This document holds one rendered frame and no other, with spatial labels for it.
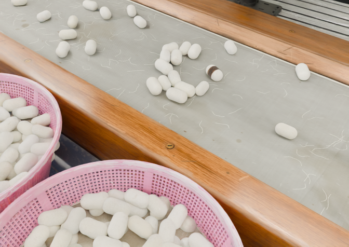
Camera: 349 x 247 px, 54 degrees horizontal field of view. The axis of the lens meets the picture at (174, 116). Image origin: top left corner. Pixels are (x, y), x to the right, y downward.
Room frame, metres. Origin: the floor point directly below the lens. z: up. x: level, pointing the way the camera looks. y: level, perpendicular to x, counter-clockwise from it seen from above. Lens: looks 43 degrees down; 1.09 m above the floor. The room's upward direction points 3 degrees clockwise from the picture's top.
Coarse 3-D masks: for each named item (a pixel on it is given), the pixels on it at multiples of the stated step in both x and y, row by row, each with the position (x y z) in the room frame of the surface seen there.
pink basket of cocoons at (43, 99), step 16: (0, 80) 0.42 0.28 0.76; (16, 80) 0.42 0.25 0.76; (32, 80) 0.41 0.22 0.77; (16, 96) 0.41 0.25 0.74; (32, 96) 0.40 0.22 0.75; (48, 96) 0.38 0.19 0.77; (48, 112) 0.37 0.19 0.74; (48, 160) 0.28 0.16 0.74; (32, 176) 0.24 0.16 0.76; (48, 176) 0.30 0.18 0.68; (16, 192) 0.22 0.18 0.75; (0, 208) 0.21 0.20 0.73
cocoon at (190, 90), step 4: (176, 84) 0.44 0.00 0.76; (180, 84) 0.44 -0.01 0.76; (184, 84) 0.44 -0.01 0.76; (188, 84) 0.44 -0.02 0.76; (180, 88) 0.43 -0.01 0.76; (184, 88) 0.43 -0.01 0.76; (188, 88) 0.43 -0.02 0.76; (192, 88) 0.43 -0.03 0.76; (188, 92) 0.42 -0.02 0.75; (192, 92) 0.42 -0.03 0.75; (188, 96) 0.42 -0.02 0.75; (192, 96) 0.43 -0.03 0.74
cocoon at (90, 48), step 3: (90, 39) 0.56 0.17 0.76; (87, 42) 0.55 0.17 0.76; (90, 42) 0.55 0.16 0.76; (93, 42) 0.55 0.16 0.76; (87, 45) 0.54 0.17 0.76; (90, 45) 0.54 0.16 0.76; (93, 45) 0.54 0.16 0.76; (96, 45) 0.55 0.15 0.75; (87, 48) 0.53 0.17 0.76; (90, 48) 0.53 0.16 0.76; (93, 48) 0.54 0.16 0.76; (87, 51) 0.53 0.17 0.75; (90, 51) 0.53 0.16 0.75; (93, 51) 0.53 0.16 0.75; (90, 54) 0.53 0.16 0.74
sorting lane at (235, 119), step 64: (0, 0) 0.75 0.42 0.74; (64, 0) 0.76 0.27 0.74; (128, 0) 0.78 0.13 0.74; (64, 64) 0.50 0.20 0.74; (128, 64) 0.51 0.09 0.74; (192, 64) 0.52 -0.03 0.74; (256, 64) 0.54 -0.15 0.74; (192, 128) 0.36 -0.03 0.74; (256, 128) 0.36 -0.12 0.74; (320, 128) 0.37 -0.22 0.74; (320, 192) 0.26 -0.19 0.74
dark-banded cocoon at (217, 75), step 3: (207, 66) 0.50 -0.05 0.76; (210, 66) 0.49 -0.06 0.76; (207, 69) 0.49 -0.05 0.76; (213, 72) 0.48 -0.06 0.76; (216, 72) 0.48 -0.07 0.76; (219, 72) 0.48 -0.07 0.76; (213, 75) 0.47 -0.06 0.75; (216, 75) 0.47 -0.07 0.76; (219, 75) 0.47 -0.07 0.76; (222, 75) 0.48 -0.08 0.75; (213, 78) 0.47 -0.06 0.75; (216, 78) 0.47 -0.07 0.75; (219, 78) 0.47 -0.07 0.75
